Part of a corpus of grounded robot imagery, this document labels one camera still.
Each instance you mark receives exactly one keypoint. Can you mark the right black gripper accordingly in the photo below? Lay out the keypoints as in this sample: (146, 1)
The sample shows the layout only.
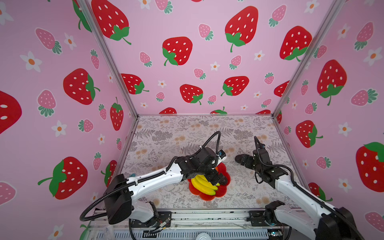
(249, 158)

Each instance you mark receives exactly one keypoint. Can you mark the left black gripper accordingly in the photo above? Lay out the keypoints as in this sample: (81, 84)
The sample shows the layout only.
(211, 177)

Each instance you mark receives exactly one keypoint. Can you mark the yellow fake banana bunch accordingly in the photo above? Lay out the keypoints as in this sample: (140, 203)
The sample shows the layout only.
(204, 186)

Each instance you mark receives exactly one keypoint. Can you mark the dark fake avocado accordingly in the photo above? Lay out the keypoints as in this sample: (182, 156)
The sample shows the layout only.
(241, 159)

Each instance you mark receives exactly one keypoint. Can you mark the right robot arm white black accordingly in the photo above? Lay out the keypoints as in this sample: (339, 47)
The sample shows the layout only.
(317, 220)

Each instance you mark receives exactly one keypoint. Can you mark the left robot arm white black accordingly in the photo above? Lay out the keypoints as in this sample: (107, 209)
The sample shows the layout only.
(119, 202)

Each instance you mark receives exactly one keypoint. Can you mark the red flower-shaped fruit bowl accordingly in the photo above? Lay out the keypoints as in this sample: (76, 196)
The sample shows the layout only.
(222, 188)

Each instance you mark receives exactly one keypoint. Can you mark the white round lamp bottom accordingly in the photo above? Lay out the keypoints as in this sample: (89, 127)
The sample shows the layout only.
(203, 236)

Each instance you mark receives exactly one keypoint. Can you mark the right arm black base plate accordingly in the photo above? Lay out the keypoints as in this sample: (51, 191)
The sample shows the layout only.
(261, 218)

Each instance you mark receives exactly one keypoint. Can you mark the aluminium rail base frame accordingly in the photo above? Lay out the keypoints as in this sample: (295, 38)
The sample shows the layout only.
(186, 224)

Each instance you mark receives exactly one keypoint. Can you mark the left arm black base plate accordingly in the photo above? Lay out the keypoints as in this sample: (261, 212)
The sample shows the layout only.
(162, 219)

